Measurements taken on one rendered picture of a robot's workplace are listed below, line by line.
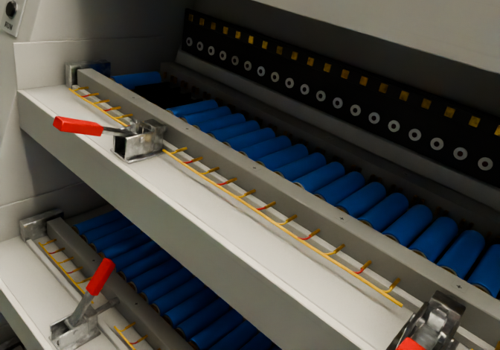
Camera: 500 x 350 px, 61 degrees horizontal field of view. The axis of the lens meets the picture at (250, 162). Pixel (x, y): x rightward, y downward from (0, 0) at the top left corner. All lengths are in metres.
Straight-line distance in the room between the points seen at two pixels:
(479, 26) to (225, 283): 0.22
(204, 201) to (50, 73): 0.27
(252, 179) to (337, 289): 0.11
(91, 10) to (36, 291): 0.32
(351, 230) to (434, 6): 0.14
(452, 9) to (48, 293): 0.46
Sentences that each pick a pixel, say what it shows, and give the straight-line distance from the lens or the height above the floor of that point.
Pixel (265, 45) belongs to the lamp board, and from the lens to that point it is 0.48.
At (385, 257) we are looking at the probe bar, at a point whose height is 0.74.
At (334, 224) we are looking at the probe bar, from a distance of 0.30.
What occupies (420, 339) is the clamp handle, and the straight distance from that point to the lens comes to 0.24.
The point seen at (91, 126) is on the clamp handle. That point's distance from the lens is 0.34.
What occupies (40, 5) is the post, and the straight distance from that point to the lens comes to 0.51.
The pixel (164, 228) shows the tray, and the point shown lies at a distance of 0.34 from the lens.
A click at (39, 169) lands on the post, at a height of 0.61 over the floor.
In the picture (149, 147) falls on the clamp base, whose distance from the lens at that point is 0.38.
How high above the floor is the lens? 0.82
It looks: 12 degrees down
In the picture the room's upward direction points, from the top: 22 degrees clockwise
